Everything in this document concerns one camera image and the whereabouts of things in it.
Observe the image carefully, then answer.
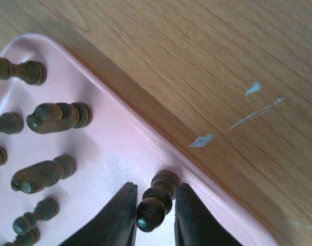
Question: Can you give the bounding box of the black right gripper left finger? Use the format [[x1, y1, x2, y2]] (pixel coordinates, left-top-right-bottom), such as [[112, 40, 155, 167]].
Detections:
[[61, 182, 138, 246]]

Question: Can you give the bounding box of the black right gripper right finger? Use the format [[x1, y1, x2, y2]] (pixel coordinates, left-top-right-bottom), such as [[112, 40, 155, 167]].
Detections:
[[174, 183, 240, 245]]

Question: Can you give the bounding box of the dark chess piece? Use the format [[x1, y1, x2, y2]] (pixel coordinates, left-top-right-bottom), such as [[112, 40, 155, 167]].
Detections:
[[135, 170, 180, 232], [0, 57, 47, 86], [10, 154, 77, 194]]

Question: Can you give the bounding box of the pink plastic tray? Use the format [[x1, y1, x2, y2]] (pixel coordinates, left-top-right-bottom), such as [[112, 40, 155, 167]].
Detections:
[[0, 33, 276, 245]]

